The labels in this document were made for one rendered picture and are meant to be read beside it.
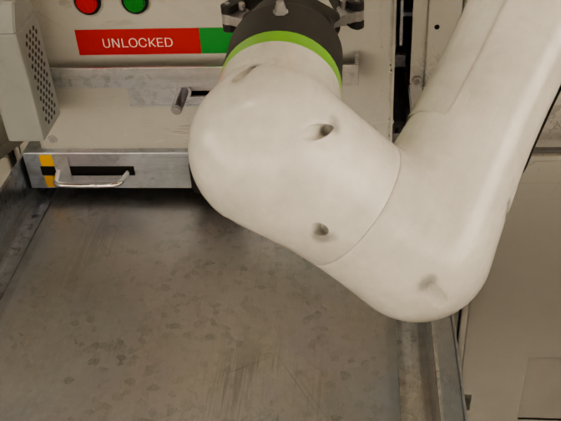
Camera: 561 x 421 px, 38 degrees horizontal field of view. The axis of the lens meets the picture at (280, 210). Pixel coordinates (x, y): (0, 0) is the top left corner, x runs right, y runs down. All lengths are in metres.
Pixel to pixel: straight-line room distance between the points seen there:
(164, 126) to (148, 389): 0.38
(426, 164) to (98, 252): 0.63
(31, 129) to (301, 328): 0.41
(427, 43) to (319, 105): 0.76
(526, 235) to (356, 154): 0.96
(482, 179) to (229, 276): 0.52
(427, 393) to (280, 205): 0.43
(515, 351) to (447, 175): 1.11
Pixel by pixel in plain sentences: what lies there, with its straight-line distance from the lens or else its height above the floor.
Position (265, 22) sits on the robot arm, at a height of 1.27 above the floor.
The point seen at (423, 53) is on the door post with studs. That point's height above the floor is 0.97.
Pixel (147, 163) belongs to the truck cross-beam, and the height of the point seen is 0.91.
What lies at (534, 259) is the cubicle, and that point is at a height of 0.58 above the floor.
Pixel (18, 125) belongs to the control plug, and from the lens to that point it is 1.04.
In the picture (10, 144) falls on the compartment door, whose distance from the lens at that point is 1.37.
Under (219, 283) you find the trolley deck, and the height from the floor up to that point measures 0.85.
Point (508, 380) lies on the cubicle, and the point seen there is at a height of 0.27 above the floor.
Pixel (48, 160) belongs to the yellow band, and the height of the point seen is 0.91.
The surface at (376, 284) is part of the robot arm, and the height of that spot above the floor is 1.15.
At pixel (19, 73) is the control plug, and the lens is 1.01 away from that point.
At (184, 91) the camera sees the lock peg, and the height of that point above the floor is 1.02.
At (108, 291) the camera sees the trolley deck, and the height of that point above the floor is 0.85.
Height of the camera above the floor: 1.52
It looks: 36 degrees down
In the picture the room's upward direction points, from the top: 4 degrees counter-clockwise
